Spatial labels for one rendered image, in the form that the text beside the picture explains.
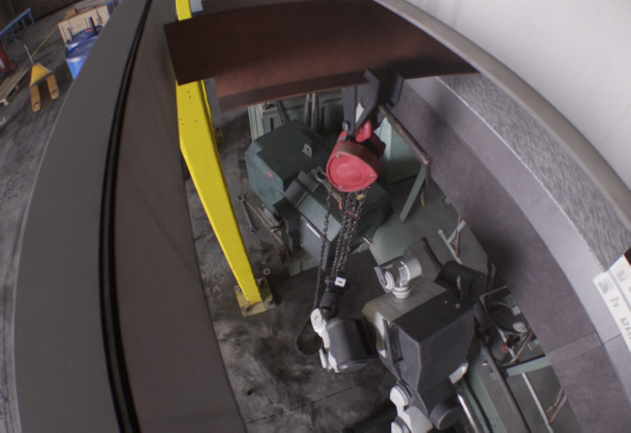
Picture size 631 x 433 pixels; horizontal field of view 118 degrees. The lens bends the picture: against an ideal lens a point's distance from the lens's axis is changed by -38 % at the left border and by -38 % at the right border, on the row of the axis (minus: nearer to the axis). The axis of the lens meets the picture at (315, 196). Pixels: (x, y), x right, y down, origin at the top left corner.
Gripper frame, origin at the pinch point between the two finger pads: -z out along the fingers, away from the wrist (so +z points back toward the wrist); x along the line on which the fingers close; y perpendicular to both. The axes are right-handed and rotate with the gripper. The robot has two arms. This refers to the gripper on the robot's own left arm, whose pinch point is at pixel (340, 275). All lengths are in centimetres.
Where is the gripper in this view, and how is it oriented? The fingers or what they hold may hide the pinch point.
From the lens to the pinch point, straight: 146.4
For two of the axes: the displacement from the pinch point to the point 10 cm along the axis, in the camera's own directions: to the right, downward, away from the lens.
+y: 0.4, -6.1, -7.9
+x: 9.4, 2.9, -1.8
